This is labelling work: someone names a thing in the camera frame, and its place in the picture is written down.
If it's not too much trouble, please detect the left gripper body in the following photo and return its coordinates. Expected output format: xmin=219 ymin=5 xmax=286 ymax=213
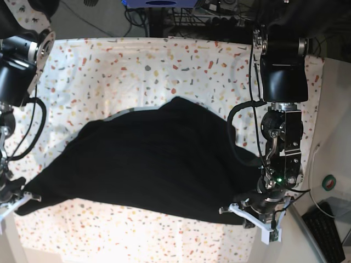
xmin=235 ymin=175 xmax=293 ymax=214

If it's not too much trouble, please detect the terrazzo patterned tablecloth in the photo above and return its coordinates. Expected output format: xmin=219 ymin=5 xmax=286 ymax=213
xmin=0 ymin=36 xmax=325 ymax=261

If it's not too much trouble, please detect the green tape roll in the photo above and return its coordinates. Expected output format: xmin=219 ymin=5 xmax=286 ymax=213
xmin=322 ymin=174 xmax=337 ymax=191

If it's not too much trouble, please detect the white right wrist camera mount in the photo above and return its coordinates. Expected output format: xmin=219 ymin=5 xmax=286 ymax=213
xmin=1 ymin=191 xmax=41 ymax=235

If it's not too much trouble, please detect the white thin cable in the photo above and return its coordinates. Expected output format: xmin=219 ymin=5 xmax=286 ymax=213
xmin=309 ymin=143 xmax=351 ymax=219

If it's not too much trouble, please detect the black keyboard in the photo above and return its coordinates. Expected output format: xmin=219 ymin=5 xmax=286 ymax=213
xmin=302 ymin=207 xmax=346 ymax=262

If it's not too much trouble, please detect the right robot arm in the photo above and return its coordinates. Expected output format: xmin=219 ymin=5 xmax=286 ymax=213
xmin=1 ymin=1 xmax=59 ymax=204

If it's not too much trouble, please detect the blue box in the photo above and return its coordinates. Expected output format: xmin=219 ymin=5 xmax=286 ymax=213
xmin=122 ymin=0 xmax=205 ymax=8

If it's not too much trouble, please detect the black t-shirt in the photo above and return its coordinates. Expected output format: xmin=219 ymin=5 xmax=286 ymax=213
xmin=16 ymin=97 xmax=260 ymax=225

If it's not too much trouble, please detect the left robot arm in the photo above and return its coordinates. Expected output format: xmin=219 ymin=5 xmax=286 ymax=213
xmin=228 ymin=1 xmax=350 ymax=228

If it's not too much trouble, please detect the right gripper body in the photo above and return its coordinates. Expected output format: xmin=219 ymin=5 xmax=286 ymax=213
xmin=1 ymin=175 xmax=26 ymax=204

